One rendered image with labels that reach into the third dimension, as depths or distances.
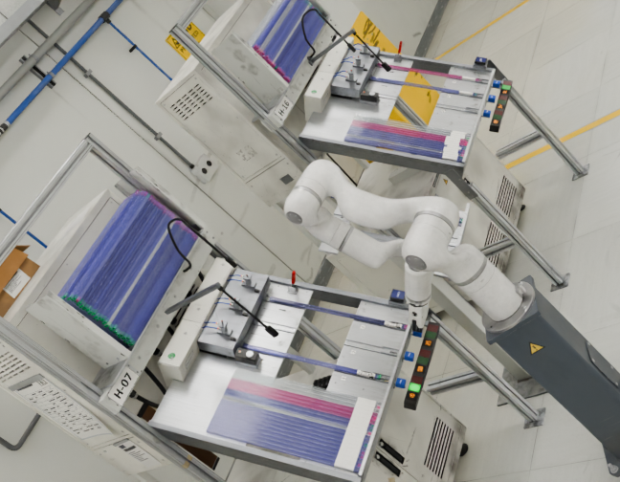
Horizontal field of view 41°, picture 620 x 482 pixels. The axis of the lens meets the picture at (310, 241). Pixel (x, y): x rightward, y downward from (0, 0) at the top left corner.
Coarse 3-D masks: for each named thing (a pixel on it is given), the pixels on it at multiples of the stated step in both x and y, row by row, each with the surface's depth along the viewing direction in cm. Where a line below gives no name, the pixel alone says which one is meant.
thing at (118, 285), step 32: (128, 224) 280; (160, 224) 288; (96, 256) 269; (128, 256) 276; (160, 256) 284; (64, 288) 266; (96, 288) 264; (128, 288) 272; (160, 288) 279; (96, 320) 263; (128, 320) 267
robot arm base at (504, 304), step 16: (496, 272) 246; (464, 288) 246; (480, 288) 244; (496, 288) 245; (512, 288) 249; (528, 288) 252; (480, 304) 249; (496, 304) 247; (512, 304) 248; (528, 304) 246; (496, 320) 252; (512, 320) 247
